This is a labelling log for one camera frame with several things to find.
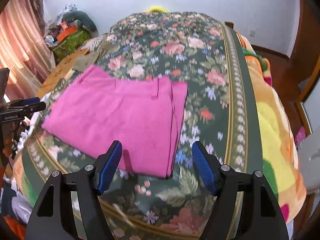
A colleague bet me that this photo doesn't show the dark floral bedspread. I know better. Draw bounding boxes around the dark floral bedspread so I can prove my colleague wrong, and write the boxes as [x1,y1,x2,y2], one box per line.
[16,12,263,239]

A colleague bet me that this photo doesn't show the grey stuffed pillow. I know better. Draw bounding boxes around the grey stuffed pillow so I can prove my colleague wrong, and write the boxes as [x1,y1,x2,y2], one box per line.
[62,10,99,37]

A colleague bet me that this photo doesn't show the magenta pink pants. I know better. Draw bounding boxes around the magenta pink pants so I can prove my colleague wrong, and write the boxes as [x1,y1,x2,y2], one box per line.
[42,65,188,178]

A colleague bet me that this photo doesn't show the green patterned storage bag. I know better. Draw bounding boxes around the green patterned storage bag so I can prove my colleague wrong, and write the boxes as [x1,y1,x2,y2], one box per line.
[51,28,91,64]

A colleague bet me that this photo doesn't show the olive green folded pants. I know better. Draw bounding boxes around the olive green folded pants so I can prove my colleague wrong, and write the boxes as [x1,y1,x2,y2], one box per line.
[72,41,119,72]

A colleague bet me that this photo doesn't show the yellow foam bed rail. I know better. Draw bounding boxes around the yellow foam bed rail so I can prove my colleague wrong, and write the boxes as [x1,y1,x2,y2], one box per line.
[146,6,169,13]

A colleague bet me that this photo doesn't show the orange yellow fleece blanket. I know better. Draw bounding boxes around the orange yellow fleece blanket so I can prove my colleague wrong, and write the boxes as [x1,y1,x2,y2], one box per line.
[13,35,306,230]

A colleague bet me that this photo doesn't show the wooden lap desk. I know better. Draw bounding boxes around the wooden lap desk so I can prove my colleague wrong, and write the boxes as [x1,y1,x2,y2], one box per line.
[36,49,89,99]

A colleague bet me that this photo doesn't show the orange box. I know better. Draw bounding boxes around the orange box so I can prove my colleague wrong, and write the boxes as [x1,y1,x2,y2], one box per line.
[56,21,77,43]

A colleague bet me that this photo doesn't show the pink striped curtain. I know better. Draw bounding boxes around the pink striped curtain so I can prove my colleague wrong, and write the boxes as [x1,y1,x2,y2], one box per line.
[1,0,55,100]

